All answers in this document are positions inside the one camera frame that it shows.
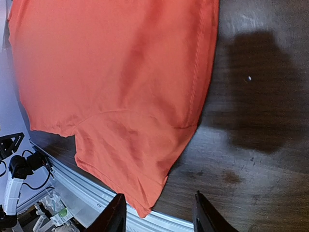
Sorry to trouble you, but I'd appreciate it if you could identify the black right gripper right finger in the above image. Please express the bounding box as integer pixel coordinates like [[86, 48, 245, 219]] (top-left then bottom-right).
[[193, 190, 238, 232]]

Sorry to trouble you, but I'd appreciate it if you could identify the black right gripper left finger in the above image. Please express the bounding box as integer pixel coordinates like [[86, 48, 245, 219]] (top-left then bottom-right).
[[88, 194, 126, 232]]

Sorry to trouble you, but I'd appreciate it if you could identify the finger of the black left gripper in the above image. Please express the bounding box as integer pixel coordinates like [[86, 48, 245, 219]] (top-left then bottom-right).
[[0, 132, 24, 160]]

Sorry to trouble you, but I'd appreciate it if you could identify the orange t-shirt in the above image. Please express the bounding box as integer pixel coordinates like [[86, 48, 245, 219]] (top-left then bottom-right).
[[8, 0, 219, 218]]

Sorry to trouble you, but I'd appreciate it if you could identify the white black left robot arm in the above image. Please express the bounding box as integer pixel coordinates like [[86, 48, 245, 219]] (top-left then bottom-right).
[[0, 132, 45, 230]]

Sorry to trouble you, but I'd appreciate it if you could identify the green white packet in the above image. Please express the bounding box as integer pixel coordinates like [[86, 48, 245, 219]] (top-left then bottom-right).
[[50, 208, 73, 227]]

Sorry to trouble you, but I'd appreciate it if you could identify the aluminium front rail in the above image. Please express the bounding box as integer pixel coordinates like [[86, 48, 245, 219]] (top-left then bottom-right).
[[30, 142, 194, 232]]

